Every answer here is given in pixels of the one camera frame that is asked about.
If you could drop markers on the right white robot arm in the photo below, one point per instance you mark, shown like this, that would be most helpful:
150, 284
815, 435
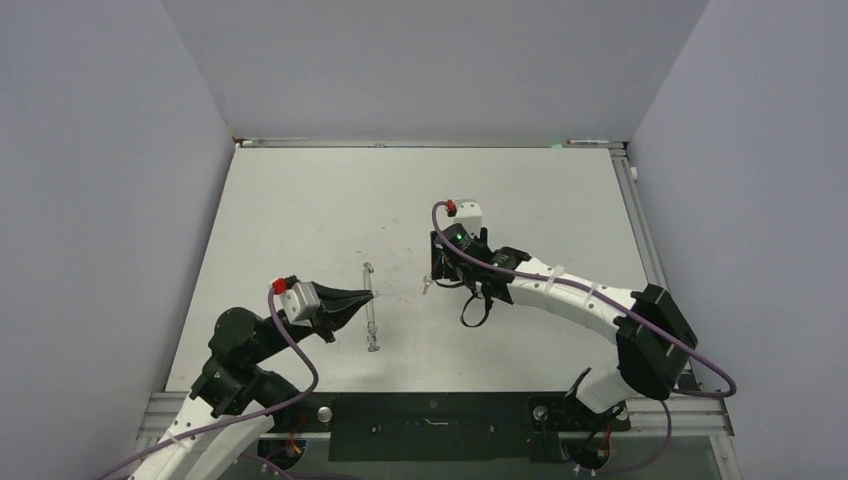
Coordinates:
653, 341

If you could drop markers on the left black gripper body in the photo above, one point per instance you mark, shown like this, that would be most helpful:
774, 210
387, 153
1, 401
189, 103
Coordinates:
318, 323

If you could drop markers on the red white marker pen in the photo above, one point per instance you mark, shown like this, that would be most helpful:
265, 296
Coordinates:
588, 142

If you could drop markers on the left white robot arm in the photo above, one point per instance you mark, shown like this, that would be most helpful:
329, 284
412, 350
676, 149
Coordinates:
234, 400

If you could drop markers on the aluminium frame rail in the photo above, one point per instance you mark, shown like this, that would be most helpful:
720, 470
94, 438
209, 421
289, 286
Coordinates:
691, 417
626, 175
314, 143

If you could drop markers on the aluminium frame rail front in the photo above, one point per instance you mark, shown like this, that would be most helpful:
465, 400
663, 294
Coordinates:
691, 417

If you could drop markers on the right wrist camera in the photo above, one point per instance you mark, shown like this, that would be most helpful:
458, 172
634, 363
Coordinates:
466, 219

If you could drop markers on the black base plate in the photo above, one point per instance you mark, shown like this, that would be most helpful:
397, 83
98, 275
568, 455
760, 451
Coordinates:
421, 427

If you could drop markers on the large silver keyring with keys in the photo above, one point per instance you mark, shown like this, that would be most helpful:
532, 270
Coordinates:
371, 325

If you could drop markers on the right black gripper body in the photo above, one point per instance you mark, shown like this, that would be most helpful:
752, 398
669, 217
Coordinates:
444, 269

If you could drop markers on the aluminium frame rail right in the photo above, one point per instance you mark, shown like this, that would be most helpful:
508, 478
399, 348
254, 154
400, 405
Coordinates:
626, 175

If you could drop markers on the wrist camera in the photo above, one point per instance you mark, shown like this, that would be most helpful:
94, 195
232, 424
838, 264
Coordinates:
466, 219
299, 300

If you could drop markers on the small key with black tag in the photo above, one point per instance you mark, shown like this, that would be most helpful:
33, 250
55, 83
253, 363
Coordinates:
427, 283

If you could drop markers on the aluminium frame rail back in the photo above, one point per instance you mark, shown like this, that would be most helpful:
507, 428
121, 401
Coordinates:
314, 143

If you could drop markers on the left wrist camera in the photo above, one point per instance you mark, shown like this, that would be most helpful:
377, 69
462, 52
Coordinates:
299, 300

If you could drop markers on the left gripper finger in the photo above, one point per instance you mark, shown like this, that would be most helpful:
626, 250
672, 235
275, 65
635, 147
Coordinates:
335, 296
347, 312

